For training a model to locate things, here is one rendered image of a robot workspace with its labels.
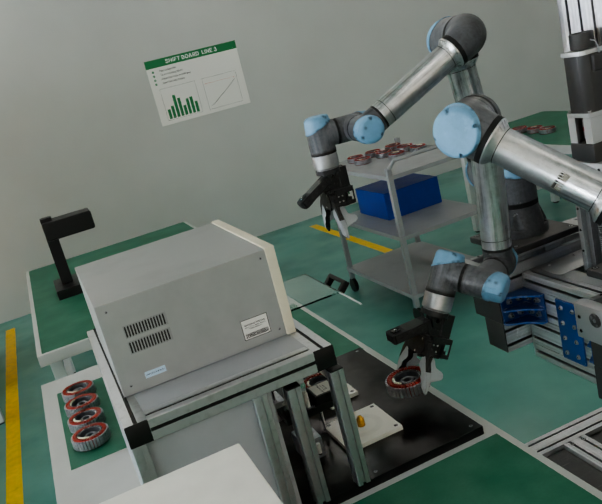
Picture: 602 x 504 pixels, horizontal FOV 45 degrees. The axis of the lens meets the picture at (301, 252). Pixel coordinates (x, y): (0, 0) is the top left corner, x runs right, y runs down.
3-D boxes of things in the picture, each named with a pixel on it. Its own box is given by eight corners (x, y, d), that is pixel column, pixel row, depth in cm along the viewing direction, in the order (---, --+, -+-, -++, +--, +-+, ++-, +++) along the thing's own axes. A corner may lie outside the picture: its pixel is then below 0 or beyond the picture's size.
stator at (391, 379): (416, 372, 190) (413, 359, 188) (440, 386, 179) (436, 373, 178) (380, 390, 186) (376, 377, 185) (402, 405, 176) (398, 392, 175)
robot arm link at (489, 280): (517, 264, 178) (474, 253, 183) (504, 282, 169) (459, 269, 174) (512, 292, 181) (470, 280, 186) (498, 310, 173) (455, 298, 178)
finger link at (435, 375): (447, 394, 176) (444, 357, 180) (427, 391, 174) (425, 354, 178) (440, 396, 179) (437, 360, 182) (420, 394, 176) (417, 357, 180)
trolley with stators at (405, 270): (421, 263, 527) (393, 128, 500) (509, 293, 435) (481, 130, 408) (350, 290, 508) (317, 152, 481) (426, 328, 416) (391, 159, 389)
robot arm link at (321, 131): (333, 112, 201) (305, 120, 200) (342, 150, 204) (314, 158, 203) (326, 111, 209) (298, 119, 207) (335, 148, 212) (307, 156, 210)
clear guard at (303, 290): (326, 286, 217) (322, 267, 215) (362, 304, 195) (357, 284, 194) (226, 323, 207) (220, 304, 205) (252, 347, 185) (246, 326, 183)
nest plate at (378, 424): (374, 407, 189) (373, 402, 188) (403, 429, 175) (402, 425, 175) (323, 429, 184) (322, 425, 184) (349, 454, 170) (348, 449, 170)
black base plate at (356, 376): (361, 353, 227) (359, 347, 227) (484, 433, 169) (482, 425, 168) (223, 410, 212) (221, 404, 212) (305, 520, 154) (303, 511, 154)
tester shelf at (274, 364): (239, 292, 210) (235, 278, 209) (337, 364, 148) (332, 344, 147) (91, 346, 197) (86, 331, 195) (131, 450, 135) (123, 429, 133)
